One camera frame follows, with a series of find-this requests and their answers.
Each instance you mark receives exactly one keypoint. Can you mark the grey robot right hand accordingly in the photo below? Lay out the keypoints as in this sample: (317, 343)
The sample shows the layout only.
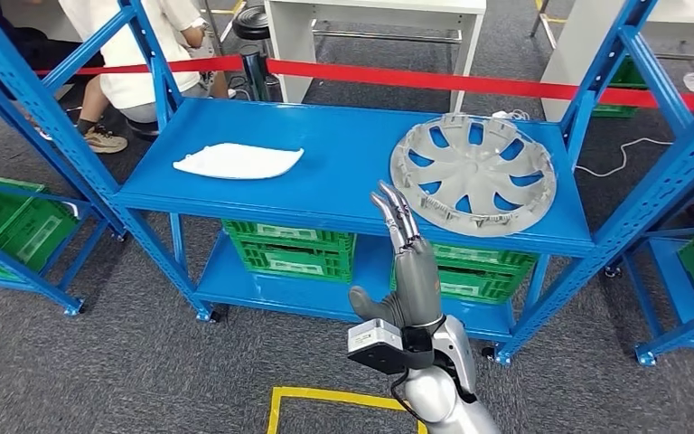
(416, 281)

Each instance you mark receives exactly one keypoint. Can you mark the grey plastic wheel cover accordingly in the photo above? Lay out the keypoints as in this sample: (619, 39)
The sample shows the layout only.
(473, 174)

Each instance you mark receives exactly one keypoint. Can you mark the blue metal shelf rack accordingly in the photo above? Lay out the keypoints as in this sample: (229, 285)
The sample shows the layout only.
(335, 156)
(27, 133)
(691, 332)

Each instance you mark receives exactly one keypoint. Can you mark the white plastic panel part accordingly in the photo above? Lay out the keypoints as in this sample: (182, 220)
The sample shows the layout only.
(239, 162)

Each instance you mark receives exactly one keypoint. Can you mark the red barrier belt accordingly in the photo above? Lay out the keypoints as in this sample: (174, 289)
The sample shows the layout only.
(413, 78)

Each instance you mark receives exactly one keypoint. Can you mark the person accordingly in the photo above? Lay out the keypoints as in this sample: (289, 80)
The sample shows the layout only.
(137, 54)

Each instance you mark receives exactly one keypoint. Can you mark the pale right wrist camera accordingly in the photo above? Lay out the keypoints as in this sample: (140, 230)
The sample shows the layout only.
(374, 335)

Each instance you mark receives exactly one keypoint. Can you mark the black barrier post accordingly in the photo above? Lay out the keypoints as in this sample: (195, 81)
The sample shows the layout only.
(256, 81)

